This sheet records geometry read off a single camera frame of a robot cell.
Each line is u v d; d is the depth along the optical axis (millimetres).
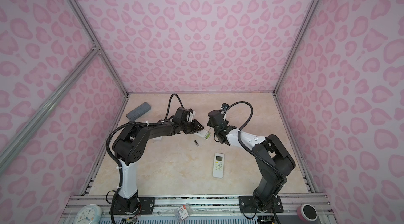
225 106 803
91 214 693
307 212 666
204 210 721
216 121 704
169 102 840
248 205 735
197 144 932
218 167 838
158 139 655
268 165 427
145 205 740
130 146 541
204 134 959
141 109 1076
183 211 696
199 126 940
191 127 881
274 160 461
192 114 949
